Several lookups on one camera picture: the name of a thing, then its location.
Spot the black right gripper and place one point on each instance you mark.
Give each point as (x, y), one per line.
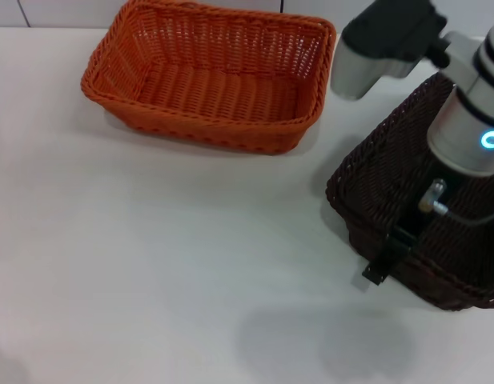
(416, 224)

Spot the dark brown woven basket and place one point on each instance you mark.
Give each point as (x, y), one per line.
(374, 172)

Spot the orange woven plastic basket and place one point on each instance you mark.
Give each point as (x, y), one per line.
(214, 92)

